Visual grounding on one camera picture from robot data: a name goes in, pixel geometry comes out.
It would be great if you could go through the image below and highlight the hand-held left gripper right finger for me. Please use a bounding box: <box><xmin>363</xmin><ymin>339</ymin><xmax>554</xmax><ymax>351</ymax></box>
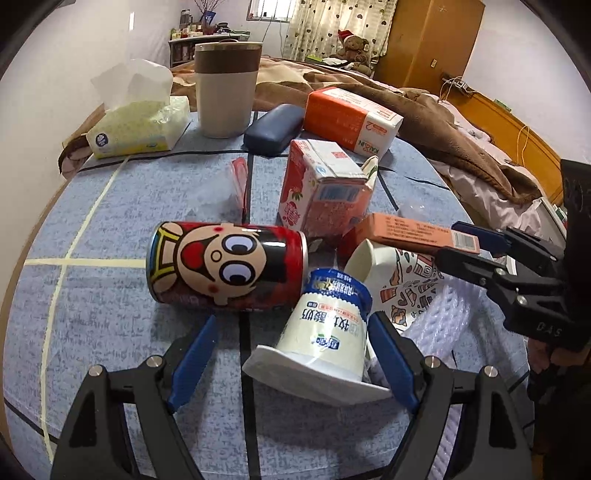
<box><xmin>367</xmin><ymin>311</ymin><xmax>536</xmax><ymax>480</ymax></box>

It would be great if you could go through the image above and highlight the brown teddy bear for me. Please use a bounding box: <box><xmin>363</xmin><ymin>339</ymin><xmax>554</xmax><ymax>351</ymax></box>
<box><xmin>325</xmin><ymin>30</ymin><xmax>372</xmax><ymax>75</ymax></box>

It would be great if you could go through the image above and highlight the person's right hand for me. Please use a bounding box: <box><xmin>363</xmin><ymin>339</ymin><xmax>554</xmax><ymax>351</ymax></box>
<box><xmin>529</xmin><ymin>344</ymin><xmax>591</xmax><ymax>384</ymax></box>

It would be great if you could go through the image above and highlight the white charger cable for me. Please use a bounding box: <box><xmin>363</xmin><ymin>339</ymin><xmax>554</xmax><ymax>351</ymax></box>
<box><xmin>441</xmin><ymin>74</ymin><xmax>472</xmax><ymax>93</ymax></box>

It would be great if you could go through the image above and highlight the white foam net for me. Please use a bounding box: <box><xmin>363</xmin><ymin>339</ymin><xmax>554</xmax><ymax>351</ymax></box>
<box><xmin>397</xmin><ymin>279</ymin><xmax>476</xmax><ymax>361</ymax></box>

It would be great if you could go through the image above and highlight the vase with dried branches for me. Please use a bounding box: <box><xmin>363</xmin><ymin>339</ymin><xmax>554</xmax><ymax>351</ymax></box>
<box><xmin>194</xmin><ymin>0</ymin><xmax>222</xmax><ymax>26</ymax></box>

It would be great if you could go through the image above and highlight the heart patterned curtain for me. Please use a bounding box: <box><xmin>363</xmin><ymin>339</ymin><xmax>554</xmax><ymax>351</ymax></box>
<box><xmin>284</xmin><ymin>0</ymin><xmax>398</xmax><ymax>61</ymax></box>

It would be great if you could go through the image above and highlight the yellow tissue pack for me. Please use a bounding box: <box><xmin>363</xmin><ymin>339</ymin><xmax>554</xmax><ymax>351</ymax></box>
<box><xmin>85</xmin><ymin>59</ymin><xmax>191</xmax><ymax>160</ymax></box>

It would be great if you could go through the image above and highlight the clear wrapper with red edge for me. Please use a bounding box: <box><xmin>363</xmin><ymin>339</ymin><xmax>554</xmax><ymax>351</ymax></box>
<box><xmin>203</xmin><ymin>157</ymin><xmax>250</xmax><ymax>217</ymax></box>

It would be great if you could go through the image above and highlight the brown blanket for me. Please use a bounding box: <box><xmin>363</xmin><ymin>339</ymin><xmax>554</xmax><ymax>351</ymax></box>
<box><xmin>58</xmin><ymin>55</ymin><xmax>546</xmax><ymax>204</ymax></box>

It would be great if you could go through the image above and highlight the white yogurt cup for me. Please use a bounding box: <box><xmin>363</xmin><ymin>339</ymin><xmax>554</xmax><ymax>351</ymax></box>
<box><xmin>276</xmin><ymin>268</ymin><xmax>373</xmax><ymax>383</ymax></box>

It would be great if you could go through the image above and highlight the small orange cardboard box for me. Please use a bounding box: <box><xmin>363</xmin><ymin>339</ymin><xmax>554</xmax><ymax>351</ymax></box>
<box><xmin>339</xmin><ymin>213</ymin><xmax>481</xmax><ymax>259</ymax></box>

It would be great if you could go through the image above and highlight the blue lined tablecloth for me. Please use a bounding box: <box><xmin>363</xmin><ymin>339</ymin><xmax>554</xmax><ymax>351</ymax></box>
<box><xmin>2</xmin><ymin>108</ymin><xmax>532</xmax><ymax>480</ymax></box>

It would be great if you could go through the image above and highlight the window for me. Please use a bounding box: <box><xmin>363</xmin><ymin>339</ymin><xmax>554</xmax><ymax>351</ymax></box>
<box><xmin>249</xmin><ymin>0</ymin><xmax>296</xmax><ymax>21</ymax></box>

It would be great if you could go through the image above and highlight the patterned white paper cup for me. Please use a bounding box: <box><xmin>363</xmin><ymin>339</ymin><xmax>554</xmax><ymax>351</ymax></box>
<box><xmin>344</xmin><ymin>239</ymin><xmax>446</xmax><ymax>330</ymax></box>

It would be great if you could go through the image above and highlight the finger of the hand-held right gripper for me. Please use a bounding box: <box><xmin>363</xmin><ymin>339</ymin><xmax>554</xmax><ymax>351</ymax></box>
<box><xmin>450</xmin><ymin>220</ymin><xmax>568</xmax><ymax>278</ymax></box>
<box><xmin>436</xmin><ymin>247</ymin><xmax>591</xmax><ymax>352</ymax></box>

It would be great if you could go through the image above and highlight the pink milk carton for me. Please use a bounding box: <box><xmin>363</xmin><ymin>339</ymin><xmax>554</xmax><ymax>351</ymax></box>
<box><xmin>278</xmin><ymin>138</ymin><xmax>376</xmax><ymax>238</ymax></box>

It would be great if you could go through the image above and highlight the dark blue glasses case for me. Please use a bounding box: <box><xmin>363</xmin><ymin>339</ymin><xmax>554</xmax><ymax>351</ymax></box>
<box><xmin>243</xmin><ymin>104</ymin><xmax>304</xmax><ymax>157</ymax></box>

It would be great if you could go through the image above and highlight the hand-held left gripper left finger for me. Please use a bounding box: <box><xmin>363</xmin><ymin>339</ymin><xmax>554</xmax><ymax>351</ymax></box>
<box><xmin>50</xmin><ymin>315</ymin><xmax>220</xmax><ymax>480</ymax></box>

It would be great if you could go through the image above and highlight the orange and white tissue pack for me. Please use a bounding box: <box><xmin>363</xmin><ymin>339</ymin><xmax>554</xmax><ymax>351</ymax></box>
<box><xmin>304</xmin><ymin>87</ymin><xmax>404</xmax><ymax>155</ymax></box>

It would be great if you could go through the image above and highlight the wooden headboard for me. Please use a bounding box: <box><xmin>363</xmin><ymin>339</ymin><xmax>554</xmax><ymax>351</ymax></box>
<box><xmin>443</xmin><ymin>76</ymin><xmax>566</xmax><ymax>204</ymax></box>

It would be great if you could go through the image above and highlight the shelf with bottles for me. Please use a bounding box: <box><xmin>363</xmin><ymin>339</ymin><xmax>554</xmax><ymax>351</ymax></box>
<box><xmin>168</xmin><ymin>9</ymin><xmax>252</xmax><ymax>68</ymax></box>

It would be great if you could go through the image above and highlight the beige tumbler with brown band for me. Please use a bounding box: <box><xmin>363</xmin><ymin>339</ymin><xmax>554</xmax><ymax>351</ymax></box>
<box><xmin>194</xmin><ymin>41</ymin><xmax>264</xmax><ymax>139</ymax></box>

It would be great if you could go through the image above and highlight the wooden wardrobe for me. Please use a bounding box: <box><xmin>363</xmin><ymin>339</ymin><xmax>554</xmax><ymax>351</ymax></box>
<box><xmin>374</xmin><ymin>0</ymin><xmax>485</xmax><ymax>95</ymax></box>

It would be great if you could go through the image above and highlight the red cartoon face can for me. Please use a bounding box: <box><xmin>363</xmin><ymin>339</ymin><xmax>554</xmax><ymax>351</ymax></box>
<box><xmin>146</xmin><ymin>222</ymin><xmax>308</xmax><ymax>311</ymax></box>

